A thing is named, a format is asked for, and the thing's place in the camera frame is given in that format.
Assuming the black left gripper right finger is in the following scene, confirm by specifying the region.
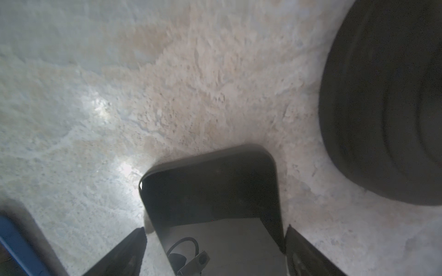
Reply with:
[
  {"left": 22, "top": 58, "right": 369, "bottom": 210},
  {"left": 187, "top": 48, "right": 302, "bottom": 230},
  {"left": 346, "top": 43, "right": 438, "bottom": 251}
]
[{"left": 285, "top": 225, "right": 346, "bottom": 276}]

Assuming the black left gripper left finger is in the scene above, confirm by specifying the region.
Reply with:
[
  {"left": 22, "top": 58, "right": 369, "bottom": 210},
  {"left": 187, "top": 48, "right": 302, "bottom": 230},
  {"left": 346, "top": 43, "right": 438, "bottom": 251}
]
[{"left": 84, "top": 227, "right": 147, "bottom": 276}]

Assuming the black smartphone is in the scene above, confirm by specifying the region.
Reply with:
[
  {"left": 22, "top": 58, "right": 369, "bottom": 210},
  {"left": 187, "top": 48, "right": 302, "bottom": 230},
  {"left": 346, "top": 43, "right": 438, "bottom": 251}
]
[{"left": 139, "top": 144, "right": 287, "bottom": 276}]

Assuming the blue-edged smartphone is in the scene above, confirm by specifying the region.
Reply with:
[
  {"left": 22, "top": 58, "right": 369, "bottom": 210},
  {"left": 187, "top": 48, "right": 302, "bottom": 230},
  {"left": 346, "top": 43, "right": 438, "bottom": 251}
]
[{"left": 1, "top": 216, "right": 52, "bottom": 276}]

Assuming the black round microphone stand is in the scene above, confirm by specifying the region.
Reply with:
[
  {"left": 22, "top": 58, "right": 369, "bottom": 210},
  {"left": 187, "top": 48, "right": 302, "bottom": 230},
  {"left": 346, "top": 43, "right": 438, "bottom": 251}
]
[{"left": 318, "top": 1, "right": 442, "bottom": 206}]

